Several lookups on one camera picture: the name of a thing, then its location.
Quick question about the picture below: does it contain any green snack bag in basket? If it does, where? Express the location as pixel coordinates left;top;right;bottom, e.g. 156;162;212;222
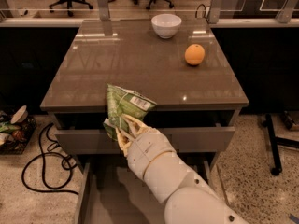
0;122;21;133

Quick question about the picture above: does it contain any black stand leg with caster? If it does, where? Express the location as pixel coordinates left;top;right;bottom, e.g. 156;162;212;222
262;114;299;176

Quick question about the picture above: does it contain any white ceramic bowl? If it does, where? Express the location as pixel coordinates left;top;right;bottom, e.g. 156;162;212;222
151;14;182;39

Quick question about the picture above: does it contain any green jalapeno chip bag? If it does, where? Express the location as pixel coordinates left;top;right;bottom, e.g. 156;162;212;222
103;84;157;141

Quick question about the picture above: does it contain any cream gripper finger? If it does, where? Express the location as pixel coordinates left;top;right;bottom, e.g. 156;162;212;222
116;128;135;156
121;114;150;139

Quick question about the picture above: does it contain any black wire basket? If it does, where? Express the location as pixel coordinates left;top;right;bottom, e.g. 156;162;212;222
0;116;36;155

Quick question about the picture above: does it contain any black cable behind counter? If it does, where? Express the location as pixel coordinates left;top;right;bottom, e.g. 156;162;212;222
194;3;210;19

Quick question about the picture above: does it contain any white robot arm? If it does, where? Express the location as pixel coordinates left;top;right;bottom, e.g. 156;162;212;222
116;114;249;224

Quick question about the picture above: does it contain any metal post far right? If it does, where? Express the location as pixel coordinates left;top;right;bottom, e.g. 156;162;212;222
276;0;299;23

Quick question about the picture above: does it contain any metal post left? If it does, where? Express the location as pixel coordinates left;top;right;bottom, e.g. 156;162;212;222
97;0;110;21

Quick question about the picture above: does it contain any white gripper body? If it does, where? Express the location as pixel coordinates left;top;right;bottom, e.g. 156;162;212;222
127;128;175;180

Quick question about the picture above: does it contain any white bowl in basket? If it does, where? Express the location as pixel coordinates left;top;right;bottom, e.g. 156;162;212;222
11;105;28;124

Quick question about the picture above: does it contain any grey cabinet with counter top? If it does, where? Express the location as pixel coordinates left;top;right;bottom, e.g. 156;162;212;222
41;19;249;164

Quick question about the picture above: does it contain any black floor cable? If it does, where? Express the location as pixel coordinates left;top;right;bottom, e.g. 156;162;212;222
21;122;80;196

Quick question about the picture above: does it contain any orange fruit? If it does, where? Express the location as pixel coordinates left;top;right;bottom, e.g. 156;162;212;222
184;44;206;66

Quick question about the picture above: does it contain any grey drawer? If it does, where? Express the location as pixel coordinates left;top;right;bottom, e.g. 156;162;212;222
73;159;219;224
55;111;235;155

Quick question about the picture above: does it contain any metal post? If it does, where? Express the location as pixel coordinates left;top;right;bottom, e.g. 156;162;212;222
207;0;222;24
97;0;110;21
276;0;299;23

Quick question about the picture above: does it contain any grey middle drawer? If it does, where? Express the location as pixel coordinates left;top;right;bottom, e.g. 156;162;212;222
73;159;219;224

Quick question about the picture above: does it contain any grey upper drawer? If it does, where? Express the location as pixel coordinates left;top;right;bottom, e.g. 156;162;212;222
55;111;235;155

